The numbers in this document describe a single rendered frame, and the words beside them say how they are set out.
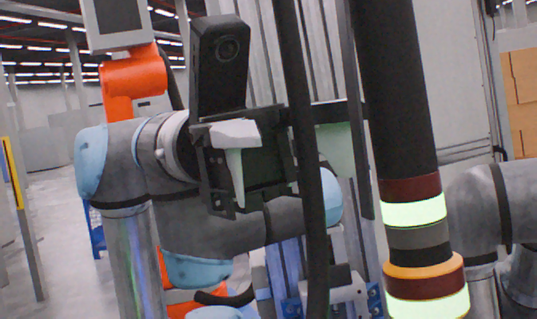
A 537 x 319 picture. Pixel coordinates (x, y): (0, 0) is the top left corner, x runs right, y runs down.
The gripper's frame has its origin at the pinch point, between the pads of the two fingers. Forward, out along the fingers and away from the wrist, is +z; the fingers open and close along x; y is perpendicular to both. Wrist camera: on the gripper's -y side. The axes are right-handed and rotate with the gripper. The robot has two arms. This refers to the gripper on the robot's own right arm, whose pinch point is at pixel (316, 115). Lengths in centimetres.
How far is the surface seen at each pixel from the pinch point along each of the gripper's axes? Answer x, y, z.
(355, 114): 2.4, -0.2, 7.5
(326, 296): 8.8, 6.3, 12.5
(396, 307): 1.9, 10.4, 7.8
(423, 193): 0.3, 4.4, 9.4
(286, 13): 8.0, -5.1, 12.0
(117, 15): -90, -71, -379
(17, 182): -16, 44, -583
